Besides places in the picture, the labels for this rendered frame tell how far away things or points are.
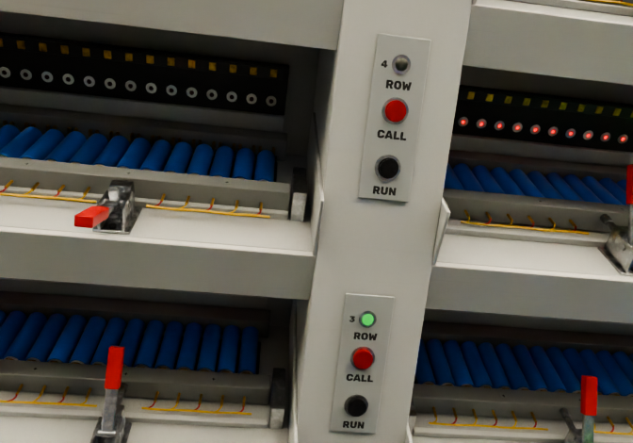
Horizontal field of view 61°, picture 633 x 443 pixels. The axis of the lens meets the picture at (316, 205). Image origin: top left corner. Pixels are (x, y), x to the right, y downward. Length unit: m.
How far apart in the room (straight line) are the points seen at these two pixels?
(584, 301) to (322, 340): 0.23
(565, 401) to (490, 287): 0.20
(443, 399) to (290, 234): 0.24
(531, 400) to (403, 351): 0.19
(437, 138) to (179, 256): 0.22
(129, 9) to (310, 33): 0.13
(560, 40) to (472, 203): 0.16
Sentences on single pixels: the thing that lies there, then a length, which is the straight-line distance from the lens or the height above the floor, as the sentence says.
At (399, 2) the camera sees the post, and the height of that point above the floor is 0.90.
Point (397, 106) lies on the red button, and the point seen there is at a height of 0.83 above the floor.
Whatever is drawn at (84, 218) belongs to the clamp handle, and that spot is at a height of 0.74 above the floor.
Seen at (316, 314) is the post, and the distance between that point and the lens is 0.44.
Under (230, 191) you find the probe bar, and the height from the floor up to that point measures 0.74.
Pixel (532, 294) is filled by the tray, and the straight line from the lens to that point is 0.49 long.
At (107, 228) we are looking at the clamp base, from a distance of 0.45.
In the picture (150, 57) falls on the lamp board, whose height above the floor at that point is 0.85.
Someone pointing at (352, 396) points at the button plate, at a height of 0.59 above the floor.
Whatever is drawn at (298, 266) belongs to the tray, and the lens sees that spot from 0.43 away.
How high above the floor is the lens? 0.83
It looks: 11 degrees down
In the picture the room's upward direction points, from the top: 6 degrees clockwise
